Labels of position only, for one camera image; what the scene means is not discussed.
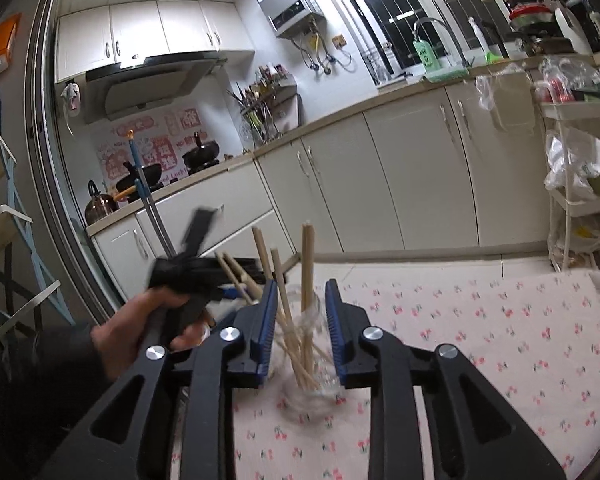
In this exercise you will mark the grey range hood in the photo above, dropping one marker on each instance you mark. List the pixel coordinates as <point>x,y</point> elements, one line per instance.
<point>145,85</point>

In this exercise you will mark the white jug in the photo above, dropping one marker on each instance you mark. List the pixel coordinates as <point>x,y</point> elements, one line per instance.
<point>570,30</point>

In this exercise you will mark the stack of pans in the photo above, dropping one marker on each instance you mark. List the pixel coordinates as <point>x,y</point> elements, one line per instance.
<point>530,15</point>

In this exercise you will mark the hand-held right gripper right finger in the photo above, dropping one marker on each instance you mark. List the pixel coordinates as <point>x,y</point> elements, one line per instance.
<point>334,330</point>

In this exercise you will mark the orange box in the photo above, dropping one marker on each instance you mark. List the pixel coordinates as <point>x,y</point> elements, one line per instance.
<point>0,45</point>

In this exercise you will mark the black frying pan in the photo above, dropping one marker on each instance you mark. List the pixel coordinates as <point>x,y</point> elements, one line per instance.
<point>140,175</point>

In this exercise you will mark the white folding frame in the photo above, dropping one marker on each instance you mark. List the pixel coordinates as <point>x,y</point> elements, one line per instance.
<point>10,220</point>

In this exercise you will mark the cream wall cabinets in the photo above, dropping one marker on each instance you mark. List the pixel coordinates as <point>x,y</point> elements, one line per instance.
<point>155,30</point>

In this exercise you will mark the white plastic bag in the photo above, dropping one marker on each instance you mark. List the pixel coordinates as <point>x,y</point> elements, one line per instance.
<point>570,160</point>

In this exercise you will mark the green dish soap bottle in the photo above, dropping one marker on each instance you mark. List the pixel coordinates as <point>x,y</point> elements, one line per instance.
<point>425,57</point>

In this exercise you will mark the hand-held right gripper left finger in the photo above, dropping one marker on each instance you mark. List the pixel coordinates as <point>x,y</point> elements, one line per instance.
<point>269,330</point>

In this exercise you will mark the kitchen window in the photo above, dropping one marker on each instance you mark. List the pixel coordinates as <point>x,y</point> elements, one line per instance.
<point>405,0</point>

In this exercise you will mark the person's left hand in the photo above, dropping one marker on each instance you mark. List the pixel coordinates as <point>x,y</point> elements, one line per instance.
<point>130,320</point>

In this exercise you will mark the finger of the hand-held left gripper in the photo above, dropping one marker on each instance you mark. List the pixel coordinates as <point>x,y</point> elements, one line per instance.
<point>230,291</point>
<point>245,264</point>

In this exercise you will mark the clear glass jar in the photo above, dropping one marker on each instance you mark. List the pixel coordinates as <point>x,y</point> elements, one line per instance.
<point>320,380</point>

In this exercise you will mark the metal stovetop kettle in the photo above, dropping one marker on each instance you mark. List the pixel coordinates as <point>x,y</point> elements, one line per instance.
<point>100,202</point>

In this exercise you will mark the beige hanging waste bin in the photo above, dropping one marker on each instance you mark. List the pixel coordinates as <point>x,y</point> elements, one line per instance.
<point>510,100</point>

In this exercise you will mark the cherry print tablecloth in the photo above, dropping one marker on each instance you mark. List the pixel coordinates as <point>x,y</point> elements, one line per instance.
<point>455,335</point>

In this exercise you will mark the white trolley rack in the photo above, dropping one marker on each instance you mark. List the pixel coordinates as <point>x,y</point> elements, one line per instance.
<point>560,110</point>

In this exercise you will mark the bunch of wooden chopsticks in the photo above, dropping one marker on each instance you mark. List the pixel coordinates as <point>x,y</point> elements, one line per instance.
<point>307,270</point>

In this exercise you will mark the pale wooden chopstick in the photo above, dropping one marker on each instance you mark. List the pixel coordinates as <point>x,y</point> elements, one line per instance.
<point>235,275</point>

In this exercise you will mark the cream kitchen base cabinets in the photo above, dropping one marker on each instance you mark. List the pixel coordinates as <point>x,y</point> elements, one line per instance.
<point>405,160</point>

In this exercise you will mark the metal kitchen faucet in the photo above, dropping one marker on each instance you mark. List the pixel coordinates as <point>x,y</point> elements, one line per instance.
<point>430,22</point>

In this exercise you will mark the white spray bottle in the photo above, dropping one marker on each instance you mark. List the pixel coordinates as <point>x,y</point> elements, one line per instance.
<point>480,40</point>

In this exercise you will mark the green sink mat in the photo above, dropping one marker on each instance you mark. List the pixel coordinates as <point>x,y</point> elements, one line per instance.
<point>447,74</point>

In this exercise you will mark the grey water heater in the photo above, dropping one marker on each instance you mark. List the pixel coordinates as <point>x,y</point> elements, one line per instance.
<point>290,2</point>

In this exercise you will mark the person's left forearm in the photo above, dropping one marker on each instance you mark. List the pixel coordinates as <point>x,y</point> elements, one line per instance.
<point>30,400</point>

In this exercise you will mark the utensil and spice rack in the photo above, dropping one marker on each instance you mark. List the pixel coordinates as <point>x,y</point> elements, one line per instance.
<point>275,95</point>

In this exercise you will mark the pink wall stickers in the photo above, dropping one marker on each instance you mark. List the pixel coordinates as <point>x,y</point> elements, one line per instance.
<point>172,147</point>

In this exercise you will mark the black wok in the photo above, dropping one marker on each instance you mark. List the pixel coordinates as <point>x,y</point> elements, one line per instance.
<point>202,155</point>

